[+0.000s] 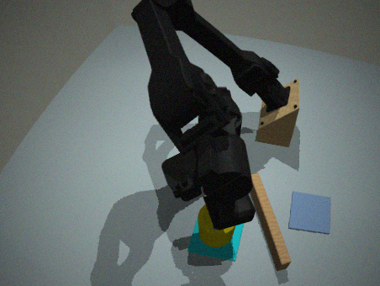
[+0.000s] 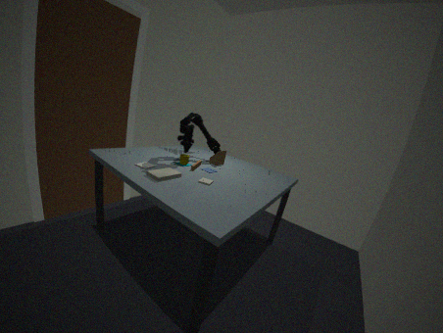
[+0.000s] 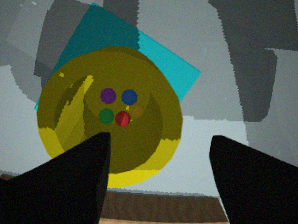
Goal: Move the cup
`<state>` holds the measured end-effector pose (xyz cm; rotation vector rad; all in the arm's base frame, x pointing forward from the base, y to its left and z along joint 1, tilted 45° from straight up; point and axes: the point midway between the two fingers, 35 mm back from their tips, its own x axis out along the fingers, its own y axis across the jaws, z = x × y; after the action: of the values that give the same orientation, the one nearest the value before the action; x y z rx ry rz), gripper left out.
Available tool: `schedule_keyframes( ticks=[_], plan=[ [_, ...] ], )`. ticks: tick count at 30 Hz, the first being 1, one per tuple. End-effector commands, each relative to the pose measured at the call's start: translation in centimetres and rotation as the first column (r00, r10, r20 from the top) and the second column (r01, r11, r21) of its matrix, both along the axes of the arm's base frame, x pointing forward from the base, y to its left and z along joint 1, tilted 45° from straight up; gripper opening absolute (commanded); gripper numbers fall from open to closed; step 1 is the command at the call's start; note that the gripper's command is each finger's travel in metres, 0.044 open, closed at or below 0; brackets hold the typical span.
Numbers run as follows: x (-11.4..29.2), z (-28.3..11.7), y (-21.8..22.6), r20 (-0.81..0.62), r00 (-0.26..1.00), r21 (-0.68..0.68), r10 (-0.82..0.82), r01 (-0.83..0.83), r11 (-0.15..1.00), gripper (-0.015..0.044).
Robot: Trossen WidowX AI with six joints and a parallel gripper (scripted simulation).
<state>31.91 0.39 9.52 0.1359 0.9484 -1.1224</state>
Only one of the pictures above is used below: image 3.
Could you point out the purple marble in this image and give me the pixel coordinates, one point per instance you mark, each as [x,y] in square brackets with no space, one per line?
[107,95]

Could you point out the green marble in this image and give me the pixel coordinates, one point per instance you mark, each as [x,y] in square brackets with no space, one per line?
[106,116]

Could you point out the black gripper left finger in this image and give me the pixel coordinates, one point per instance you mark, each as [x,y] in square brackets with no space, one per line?
[69,189]

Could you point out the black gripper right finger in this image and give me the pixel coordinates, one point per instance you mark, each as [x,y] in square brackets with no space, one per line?
[254,188]

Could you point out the blue marble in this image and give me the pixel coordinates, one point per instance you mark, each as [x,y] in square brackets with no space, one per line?
[129,96]

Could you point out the red marble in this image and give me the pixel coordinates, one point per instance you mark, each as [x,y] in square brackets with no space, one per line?
[122,118]

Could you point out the long wooden beam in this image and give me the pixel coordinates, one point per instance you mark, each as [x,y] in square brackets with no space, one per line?
[121,208]

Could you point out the yellow cup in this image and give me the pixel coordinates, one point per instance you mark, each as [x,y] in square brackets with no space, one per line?
[70,102]

